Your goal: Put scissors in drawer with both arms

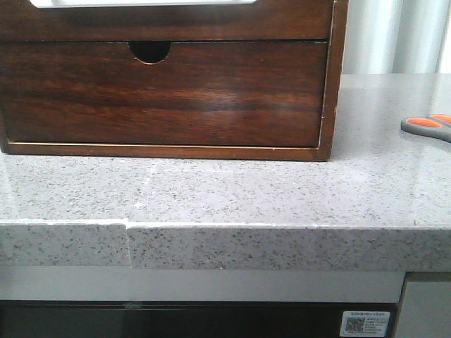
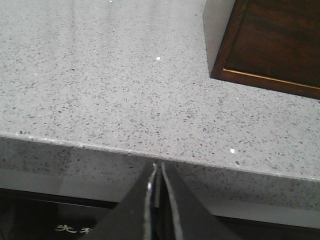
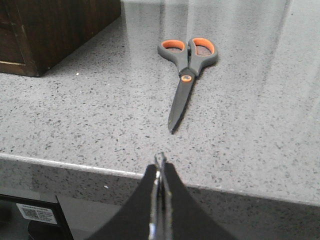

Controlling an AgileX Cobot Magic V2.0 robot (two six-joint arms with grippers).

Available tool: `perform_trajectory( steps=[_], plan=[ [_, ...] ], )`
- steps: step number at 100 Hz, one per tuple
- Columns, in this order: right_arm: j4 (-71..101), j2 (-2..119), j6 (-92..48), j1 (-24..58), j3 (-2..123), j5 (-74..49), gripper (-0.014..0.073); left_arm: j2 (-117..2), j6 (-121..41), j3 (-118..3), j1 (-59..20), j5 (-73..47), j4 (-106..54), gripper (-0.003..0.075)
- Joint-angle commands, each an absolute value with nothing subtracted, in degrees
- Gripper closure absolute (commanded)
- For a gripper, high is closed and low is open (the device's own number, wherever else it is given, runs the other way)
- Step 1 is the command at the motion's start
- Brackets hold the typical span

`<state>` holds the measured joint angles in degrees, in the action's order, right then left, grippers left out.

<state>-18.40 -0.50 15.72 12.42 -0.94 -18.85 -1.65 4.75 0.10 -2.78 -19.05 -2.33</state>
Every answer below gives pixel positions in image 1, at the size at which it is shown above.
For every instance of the wooden drawer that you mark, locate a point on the wooden drawer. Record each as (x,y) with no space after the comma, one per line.
(23,22)
(202,93)

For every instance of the grey orange scissors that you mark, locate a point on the grey orange scissors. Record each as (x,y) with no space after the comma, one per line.
(436,126)

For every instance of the grey cabinet door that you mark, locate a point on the grey cabinet door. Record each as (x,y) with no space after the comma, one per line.
(425,306)

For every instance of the black appliance under counter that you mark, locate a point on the black appliance under counter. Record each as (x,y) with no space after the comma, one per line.
(179,319)

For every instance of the white QR code sticker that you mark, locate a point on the white QR code sticker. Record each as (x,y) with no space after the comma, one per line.
(364,323)

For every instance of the dark wooden drawer cabinet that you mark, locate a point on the dark wooden drawer cabinet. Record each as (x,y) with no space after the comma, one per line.
(152,52)

